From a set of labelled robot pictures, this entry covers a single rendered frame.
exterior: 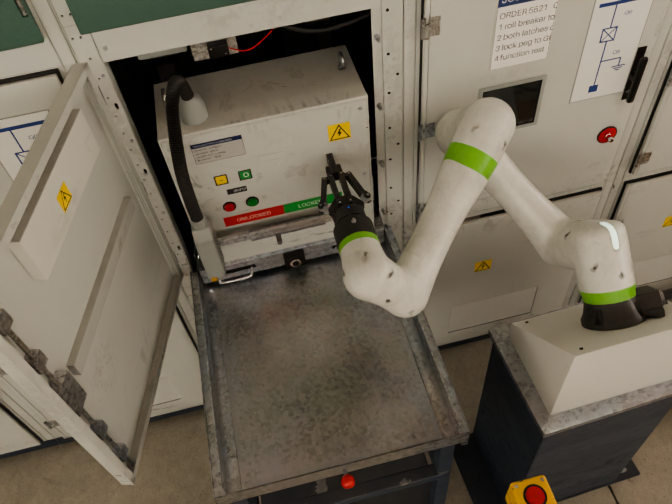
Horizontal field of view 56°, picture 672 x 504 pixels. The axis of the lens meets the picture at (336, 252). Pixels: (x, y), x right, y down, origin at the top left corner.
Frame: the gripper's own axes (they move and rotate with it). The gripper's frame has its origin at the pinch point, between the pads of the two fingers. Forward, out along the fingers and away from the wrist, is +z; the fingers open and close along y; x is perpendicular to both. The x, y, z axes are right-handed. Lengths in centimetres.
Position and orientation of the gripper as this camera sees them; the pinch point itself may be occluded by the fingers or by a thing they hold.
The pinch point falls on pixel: (332, 166)
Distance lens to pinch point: 156.4
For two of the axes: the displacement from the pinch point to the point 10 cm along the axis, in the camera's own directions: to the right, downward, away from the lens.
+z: -2.2, -7.5, 6.2
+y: 9.7, -2.2, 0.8
